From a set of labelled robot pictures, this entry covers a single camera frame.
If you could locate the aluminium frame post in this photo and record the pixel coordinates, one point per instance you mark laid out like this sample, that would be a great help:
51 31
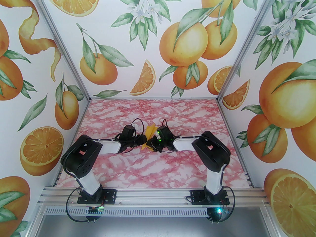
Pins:
62 46
245 46

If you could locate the aluminium back rail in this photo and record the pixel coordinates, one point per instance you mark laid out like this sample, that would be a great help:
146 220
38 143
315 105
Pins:
153 98

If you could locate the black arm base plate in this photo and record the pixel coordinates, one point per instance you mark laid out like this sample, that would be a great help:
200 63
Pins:
196 196
109 196

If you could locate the aluminium mounting rail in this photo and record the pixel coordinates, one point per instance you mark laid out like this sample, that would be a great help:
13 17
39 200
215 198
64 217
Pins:
153 196

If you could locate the perforated metal strip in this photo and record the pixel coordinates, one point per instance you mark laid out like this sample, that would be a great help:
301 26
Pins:
153 210

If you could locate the small circuit board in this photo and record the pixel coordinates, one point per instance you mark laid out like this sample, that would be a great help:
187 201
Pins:
218 210
97 210

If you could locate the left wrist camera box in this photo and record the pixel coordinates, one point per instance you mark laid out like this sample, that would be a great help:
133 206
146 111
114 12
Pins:
129 131

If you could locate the aluminium side rail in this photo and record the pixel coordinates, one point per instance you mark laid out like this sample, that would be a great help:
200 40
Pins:
227 121
58 176

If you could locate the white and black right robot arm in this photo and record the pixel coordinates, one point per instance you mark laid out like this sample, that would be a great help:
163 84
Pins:
214 179

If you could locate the grey metal shelf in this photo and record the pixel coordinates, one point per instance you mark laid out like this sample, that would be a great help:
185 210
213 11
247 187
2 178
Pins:
153 227

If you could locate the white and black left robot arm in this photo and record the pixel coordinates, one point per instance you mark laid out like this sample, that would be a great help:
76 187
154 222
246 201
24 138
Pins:
88 181

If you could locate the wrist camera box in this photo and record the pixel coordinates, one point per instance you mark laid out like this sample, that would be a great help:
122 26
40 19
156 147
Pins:
129 131
165 132

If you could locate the yellow paper sheet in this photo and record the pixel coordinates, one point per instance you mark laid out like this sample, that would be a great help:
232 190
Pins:
151 130

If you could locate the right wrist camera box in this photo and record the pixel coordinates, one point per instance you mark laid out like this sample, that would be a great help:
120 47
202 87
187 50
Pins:
165 132

